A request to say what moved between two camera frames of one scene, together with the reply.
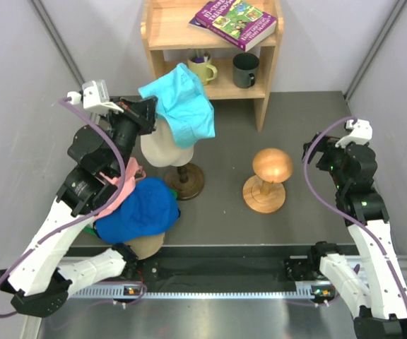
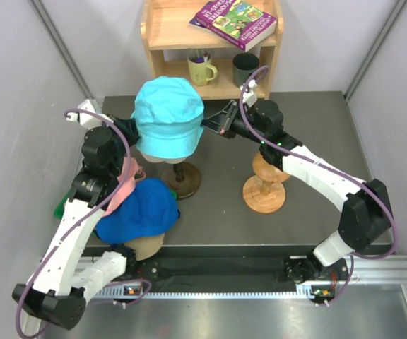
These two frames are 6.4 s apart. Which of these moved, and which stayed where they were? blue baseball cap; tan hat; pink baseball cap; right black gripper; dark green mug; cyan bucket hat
Moved: right black gripper; cyan bucket hat
Stayed: tan hat; dark green mug; pink baseball cap; blue baseball cap
